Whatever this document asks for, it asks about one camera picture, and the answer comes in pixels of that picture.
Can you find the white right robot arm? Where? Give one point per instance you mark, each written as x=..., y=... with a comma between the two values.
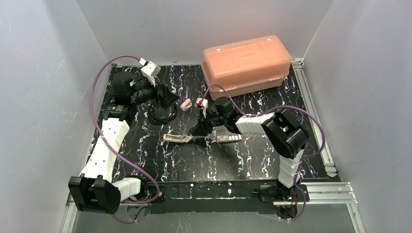
x=285, y=134

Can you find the aluminium front rail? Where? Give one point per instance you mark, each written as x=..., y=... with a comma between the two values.
x=332, y=208

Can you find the white staples box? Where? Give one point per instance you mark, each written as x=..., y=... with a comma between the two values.
x=228, y=138

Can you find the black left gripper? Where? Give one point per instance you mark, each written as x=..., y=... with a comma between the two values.
x=161, y=95

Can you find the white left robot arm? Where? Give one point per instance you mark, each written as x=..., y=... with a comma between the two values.
x=93, y=190

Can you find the pink white small stapler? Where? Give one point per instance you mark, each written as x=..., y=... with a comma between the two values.
x=186, y=105

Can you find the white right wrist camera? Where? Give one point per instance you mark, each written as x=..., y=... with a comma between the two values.
x=203, y=105

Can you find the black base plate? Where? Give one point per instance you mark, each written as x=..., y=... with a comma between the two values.
x=224, y=196

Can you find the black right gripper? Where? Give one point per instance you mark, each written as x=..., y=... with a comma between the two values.
x=206, y=120

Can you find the pink plastic storage box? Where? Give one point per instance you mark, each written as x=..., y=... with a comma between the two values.
x=246, y=66

